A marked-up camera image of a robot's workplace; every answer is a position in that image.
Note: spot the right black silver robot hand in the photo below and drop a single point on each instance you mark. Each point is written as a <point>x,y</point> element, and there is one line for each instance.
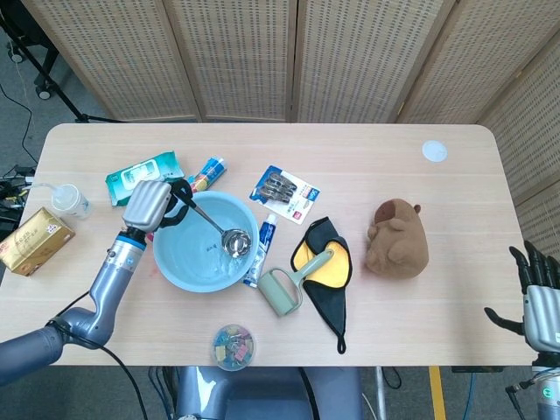
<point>544,315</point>

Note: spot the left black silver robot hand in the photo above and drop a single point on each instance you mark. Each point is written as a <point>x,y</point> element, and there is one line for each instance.
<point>146,205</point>

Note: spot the stainless steel ladle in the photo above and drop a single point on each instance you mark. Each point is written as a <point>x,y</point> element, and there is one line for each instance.
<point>236,245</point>

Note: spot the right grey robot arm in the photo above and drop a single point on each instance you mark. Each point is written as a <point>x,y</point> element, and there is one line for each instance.
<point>548,394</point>

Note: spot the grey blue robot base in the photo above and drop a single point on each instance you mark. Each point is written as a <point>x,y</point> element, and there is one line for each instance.
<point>262,394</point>

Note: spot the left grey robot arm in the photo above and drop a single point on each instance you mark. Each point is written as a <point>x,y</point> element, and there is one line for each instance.
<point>105,289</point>

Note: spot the green wet wipes pack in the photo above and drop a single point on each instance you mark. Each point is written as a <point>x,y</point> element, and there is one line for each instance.
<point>149,168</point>

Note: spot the light blue plastic basin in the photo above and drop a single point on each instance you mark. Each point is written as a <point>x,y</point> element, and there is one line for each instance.
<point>192,258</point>

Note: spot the toothpaste tube behind basin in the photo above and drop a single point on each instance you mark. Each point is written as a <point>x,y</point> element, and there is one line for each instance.
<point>212,170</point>

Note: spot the black tripod stand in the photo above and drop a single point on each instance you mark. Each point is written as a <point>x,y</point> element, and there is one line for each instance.
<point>87,118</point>

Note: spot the gold tissue box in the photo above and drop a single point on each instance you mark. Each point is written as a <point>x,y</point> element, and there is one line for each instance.
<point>39,240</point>

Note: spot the blue white toothpaste tube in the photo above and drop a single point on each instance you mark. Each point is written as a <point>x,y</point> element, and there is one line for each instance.
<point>267,236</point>

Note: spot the black electrical equipment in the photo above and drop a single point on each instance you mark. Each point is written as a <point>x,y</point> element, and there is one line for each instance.
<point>13,192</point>

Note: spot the green lint roller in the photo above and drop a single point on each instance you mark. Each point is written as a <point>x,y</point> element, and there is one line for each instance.
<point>280,293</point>

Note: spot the brown capybara plush toy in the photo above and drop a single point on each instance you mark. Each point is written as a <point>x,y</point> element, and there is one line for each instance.
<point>398,245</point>

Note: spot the clear tub of binder clips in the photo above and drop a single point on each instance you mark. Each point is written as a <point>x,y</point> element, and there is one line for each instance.
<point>234,347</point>

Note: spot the wooden rattan folding screen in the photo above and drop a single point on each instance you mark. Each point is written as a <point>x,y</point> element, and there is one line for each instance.
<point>240,57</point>

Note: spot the white table leg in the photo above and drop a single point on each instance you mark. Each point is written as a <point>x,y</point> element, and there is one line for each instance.
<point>380,394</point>

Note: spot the white round sticker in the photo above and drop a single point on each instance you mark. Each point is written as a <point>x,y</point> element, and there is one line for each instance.
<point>435,151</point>

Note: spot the black yellow hanging towel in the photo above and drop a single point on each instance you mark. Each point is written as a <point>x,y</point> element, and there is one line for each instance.
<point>328,302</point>

